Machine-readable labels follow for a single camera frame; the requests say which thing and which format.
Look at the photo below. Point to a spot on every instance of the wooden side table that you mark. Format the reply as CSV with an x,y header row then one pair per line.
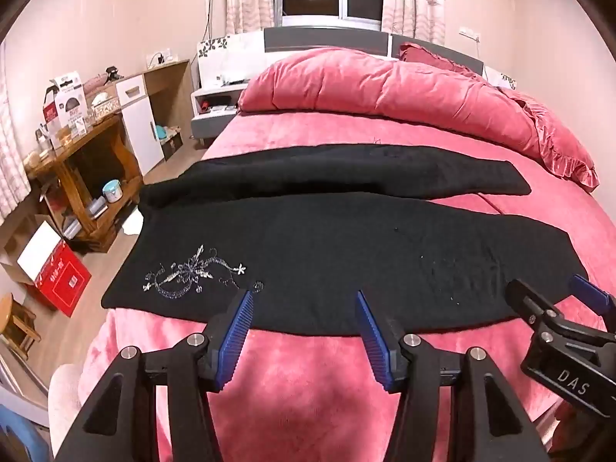
x,y
77,144

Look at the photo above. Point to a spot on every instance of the grey headboard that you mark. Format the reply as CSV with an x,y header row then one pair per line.
x,y
327,38

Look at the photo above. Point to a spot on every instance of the woven tissue box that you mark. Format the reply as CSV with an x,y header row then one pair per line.
x,y
103,106

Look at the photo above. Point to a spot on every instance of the printed white carton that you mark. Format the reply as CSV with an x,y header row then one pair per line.
x,y
67,106

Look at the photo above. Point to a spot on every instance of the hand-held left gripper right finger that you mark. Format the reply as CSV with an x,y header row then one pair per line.
x,y
373,341

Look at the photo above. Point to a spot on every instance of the white paper sheet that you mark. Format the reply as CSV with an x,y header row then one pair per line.
x,y
132,225

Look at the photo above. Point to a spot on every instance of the white floral headboard panel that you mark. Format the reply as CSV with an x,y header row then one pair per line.
x,y
231,62
500,78

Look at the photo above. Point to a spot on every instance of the brown cardboard box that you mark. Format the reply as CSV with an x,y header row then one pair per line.
x,y
9,269

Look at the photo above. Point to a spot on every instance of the pink ruffled pillow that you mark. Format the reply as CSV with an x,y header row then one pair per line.
x,y
558,144

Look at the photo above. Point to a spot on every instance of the white nightstand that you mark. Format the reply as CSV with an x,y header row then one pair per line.
x,y
216,115

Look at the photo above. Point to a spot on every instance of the light blue round jar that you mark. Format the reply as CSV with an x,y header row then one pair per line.
x,y
113,192

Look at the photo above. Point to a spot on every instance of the pink duvet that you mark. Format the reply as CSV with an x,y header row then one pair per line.
x,y
385,96

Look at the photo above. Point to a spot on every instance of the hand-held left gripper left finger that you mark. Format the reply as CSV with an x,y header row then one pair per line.
x,y
236,341

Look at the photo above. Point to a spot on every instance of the white power strip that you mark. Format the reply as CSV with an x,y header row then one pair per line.
x,y
159,57

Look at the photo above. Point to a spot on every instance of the pink bed blanket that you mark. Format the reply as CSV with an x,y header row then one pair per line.
x,y
313,394

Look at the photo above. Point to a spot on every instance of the white wall socket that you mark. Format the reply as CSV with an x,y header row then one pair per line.
x,y
469,33

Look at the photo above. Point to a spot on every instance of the blue plastic stool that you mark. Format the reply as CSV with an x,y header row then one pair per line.
x,y
19,433

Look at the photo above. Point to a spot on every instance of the wooden cabinet with white doors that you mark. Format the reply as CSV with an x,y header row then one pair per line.
x,y
144,130

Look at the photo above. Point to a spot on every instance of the white fluffy cushion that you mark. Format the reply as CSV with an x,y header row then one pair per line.
x,y
65,394

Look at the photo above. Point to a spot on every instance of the red box with white lid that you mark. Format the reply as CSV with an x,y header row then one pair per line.
x,y
62,279

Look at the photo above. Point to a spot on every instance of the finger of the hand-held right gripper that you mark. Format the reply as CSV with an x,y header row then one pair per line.
x,y
589,293
529,303

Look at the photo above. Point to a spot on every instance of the wooden stool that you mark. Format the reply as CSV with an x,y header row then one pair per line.
x,y
9,313

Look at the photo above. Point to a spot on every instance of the black pants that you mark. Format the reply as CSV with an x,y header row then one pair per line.
x,y
313,250

